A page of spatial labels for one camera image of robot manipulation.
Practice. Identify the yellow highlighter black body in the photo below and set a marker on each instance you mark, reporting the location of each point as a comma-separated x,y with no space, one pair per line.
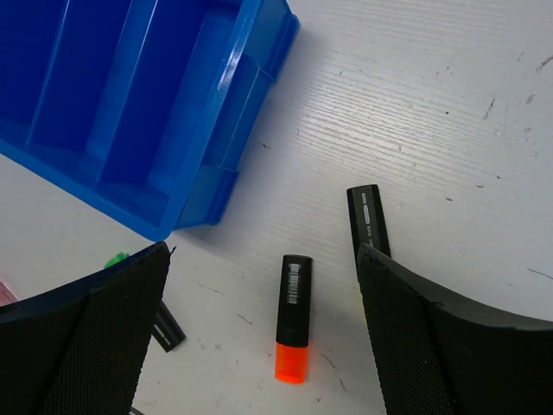
367,219

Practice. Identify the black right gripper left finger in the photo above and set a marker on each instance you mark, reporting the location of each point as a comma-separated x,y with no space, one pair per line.
80,348

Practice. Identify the green highlighter black body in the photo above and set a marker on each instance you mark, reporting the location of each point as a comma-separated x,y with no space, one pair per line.
166,330

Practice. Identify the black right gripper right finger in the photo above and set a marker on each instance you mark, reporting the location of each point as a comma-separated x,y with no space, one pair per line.
438,352

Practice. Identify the orange highlighter black body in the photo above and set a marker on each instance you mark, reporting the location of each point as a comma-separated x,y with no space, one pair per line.
293,319

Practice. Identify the blue plastic divided bin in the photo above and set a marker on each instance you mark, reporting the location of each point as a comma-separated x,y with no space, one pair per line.
141,109

